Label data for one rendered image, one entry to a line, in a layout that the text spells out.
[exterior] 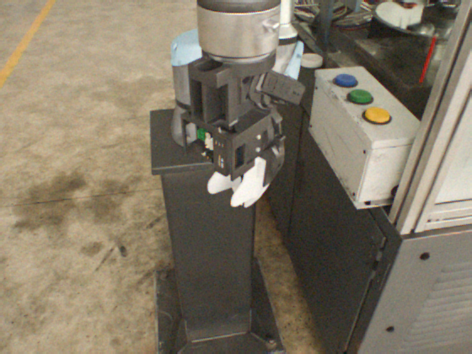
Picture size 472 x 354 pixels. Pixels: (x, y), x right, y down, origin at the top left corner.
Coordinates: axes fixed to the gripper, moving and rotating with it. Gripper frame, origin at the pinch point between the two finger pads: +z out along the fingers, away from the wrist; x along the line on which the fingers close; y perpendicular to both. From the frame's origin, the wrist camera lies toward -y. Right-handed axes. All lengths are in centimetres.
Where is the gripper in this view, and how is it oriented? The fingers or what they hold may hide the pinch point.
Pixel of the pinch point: (248, 194)
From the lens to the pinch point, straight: 51.2
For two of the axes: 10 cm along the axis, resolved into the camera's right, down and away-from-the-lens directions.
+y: -6.5, 4.8, -5.9
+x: 7.6, 4.1, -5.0
